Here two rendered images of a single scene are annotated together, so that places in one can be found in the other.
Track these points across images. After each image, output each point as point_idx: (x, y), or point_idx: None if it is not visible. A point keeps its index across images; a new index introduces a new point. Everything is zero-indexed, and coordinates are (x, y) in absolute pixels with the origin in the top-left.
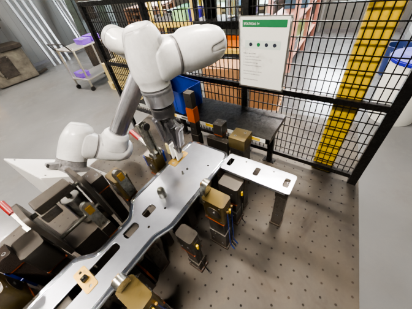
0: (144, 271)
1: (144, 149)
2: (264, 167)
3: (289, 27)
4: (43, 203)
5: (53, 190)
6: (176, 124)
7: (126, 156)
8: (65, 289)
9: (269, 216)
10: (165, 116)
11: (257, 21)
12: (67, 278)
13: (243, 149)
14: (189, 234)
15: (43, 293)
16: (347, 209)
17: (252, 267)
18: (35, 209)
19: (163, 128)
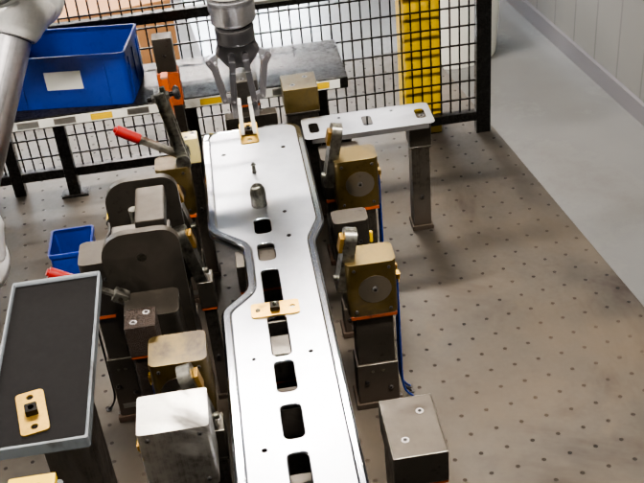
0: None
1: None
2: (372, 111)
3: None
4: (162, 210)
5: (152, 198)
6: (263, 50)
7: (7, 273)
8: (261, 329)
9: (406, 224)
10: (251, 36)
11: None
12: (245, 324)
13: (318, 104)
14: (354, 214)
15: (234, 349)
16: (504, 162)
17: (440, 286)
18: (164, 218)
19: (235, 68)
